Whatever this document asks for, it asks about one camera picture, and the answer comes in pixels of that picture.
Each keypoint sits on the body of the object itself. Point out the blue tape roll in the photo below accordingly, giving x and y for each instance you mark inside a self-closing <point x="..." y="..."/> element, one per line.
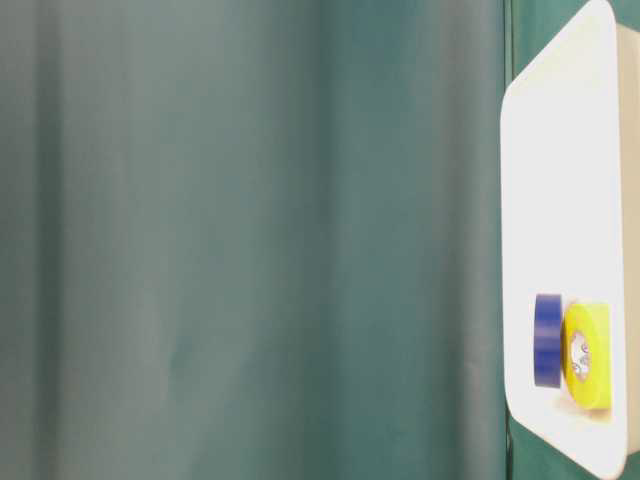
<point x="547" y="340"/>

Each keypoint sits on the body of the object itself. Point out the yellow tape roll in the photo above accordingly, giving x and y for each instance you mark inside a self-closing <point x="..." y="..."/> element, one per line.
<point x="586" y="355"/>

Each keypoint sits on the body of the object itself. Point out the white plastic tray case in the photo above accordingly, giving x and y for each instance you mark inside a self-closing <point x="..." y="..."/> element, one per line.
<point x="570" y="226"/>

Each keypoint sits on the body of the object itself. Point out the green table cloth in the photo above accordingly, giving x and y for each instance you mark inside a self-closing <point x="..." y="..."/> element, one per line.
<point x="259" y="239"/>

